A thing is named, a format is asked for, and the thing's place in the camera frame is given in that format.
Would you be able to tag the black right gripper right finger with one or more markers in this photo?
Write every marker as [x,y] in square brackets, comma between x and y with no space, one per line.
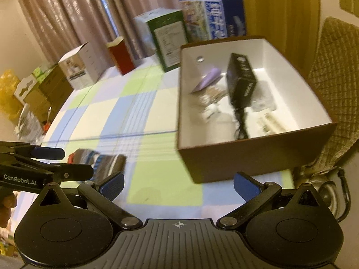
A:
[256,195]

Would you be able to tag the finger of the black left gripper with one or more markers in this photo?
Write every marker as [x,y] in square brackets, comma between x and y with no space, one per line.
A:
[54,172]
[32,151]

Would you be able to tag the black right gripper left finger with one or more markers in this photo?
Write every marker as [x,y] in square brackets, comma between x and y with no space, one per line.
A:
[101,195]

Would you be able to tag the brown blue knitted sock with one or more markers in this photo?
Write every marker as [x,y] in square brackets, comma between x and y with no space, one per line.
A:
[104,165]

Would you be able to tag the clear plastic packet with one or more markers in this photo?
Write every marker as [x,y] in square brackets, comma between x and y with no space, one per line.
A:
[266,119]

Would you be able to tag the cotton swabs plastic bag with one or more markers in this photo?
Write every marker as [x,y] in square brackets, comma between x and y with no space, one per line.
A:
[209,98]

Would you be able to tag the black product box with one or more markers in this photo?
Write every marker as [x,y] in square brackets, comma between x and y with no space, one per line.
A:
[241,81]

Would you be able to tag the purple tube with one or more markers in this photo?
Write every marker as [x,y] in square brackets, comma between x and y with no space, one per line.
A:
[211,78]

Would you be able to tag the person left hand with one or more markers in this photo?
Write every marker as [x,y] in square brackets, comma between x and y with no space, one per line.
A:
[8,202]

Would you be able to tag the white patterned bag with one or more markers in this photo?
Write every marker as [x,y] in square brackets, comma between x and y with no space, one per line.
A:
[28,129]

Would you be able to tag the brown cardboard boxes stack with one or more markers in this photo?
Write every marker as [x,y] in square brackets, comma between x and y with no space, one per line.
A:
[51,93]

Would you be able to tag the checkered bed sheet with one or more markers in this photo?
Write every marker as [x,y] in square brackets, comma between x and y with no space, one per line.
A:
[135,115]

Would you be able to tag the yellow plastic bag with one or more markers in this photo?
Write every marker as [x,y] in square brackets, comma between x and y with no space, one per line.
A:
[10,105]

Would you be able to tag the large brown cardboard box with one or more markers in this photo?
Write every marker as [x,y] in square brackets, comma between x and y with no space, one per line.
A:
[210,148]

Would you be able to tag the white product box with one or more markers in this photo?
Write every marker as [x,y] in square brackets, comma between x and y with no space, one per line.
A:
[81,66]

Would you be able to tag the dark red box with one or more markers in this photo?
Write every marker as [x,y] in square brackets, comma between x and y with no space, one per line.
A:
[120,55]

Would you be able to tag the beige curtain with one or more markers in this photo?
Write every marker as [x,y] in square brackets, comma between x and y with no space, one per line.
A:
[62,25]

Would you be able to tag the green milk carton box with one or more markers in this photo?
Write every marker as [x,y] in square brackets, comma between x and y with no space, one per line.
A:
[163,32]

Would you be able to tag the blue white carton box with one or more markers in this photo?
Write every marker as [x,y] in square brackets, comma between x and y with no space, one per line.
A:
[213,19]

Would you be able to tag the wall socket panel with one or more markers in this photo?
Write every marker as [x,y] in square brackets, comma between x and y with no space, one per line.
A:
[350,6]

